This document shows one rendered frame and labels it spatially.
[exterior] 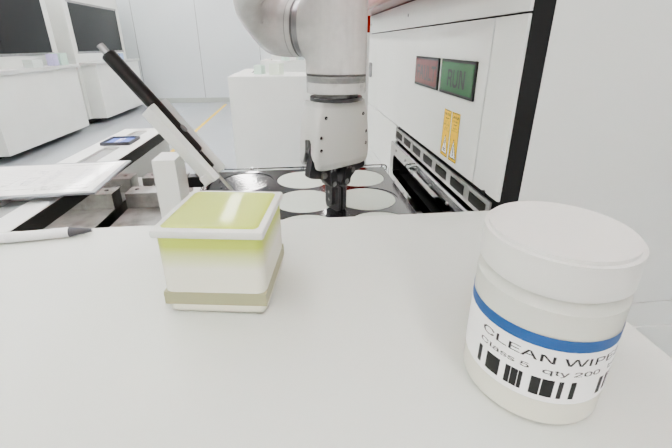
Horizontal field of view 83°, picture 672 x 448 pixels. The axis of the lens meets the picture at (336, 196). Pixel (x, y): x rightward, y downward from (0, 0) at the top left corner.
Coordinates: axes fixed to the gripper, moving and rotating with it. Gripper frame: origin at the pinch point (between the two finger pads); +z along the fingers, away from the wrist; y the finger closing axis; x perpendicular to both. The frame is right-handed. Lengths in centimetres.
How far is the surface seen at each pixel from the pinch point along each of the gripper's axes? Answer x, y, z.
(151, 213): -20.4, 23.3, 4.0
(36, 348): 18.2, 37.6, -4.5
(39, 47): -582, 20, -18
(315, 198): -5.3, 0.4, 2.0
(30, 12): -582, 19, -58
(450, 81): 9.5, -13.3, -17.4
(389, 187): -1.4, -13.4, 2.0
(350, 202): 0.0, -3.1, 1.9
